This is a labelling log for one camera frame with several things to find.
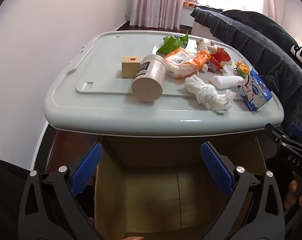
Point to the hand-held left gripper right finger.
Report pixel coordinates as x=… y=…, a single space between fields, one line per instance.
x=216 y=170

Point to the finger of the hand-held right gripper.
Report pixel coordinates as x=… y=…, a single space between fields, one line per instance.
x=297 y=131
x=274 y=132

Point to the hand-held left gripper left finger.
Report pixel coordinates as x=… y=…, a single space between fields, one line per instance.
x=87 y=170

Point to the blue milk carton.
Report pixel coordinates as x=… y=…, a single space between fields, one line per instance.
x=256 y=92

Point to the brown cardboard box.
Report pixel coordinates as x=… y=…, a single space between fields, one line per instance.
x=153 y=192

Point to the white tissue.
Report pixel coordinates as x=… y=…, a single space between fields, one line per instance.
x=203 y=92

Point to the white plastic jar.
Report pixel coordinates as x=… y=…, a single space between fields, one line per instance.
x=147 y=87

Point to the orange plastic bag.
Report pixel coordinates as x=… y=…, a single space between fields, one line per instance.
x=183 y=65

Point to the small wooden block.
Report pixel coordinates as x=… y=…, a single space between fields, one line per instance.
x=128 y=67

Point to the person's right hand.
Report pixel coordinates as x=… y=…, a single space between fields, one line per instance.
x=293 y=187

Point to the grey storage box lid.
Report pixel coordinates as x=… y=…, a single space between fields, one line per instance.
x=103 y=105

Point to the white folded tissue pack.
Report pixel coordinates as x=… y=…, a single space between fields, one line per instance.
x=223 y=81

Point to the black cloth with white print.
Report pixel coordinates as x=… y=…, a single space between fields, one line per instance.
x=301 y=55

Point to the person's dark pants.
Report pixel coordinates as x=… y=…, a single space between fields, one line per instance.
x=3 y=200

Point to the red and white wrapper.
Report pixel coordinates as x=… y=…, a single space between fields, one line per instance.
x=219 y=57

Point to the beige bread wrapper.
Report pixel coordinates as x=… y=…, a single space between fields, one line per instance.
x=203 y=44

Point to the pink curtain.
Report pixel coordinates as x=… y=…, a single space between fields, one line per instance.
x=153 y=2
x=273 y=0

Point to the green snack wrapper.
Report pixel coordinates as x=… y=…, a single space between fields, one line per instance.
x=172 y=42

